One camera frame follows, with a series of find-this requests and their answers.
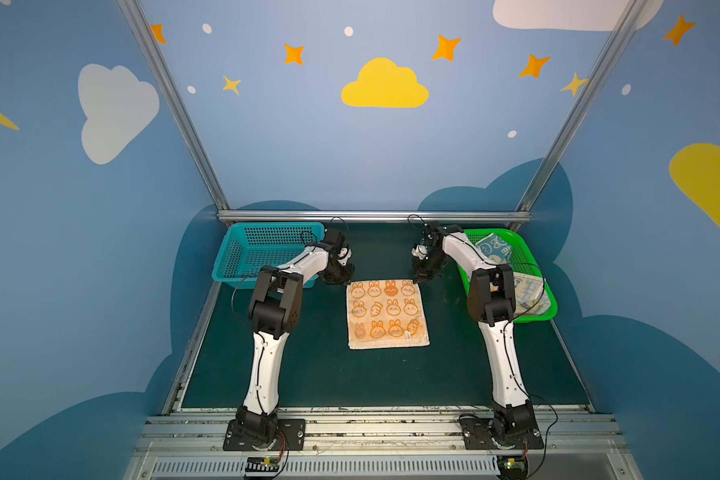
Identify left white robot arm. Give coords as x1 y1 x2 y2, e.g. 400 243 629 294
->
233 229 354 445

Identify right small circuit board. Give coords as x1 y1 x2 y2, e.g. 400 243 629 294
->
497 456 528 480

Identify left aluminium frame post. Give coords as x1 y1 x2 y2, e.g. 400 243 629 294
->
117 0 229 211

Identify aluminium frame post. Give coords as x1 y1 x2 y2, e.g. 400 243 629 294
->
507 0 649 231
117 0 229 211

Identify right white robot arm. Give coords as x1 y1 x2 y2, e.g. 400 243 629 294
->
411 222 538 448

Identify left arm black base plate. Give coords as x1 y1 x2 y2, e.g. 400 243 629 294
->
222 418 306 451

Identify left small circuit board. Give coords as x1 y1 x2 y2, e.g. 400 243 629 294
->
242 457 281 479

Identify teal plastic basket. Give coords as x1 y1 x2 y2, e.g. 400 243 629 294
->
212 222 325 290

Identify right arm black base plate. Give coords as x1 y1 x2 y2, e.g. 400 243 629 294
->
458 414 544 450

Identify orange bunny pattern towel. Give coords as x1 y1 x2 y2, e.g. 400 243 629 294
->
346 279 430 350

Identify right aluminium frame post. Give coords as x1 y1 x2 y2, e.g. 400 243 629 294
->
507 0 649 231

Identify teal pattern towel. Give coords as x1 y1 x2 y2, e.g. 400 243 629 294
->
476 233 513 264

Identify small circuit board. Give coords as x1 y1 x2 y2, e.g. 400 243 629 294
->
497 456 528 480
242 457 281 479

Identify green plastic basket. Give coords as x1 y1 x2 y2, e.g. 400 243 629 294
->
464 228 558 323

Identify horizontal aluminium frame rail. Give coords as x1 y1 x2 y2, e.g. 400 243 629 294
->
217 209 532 223

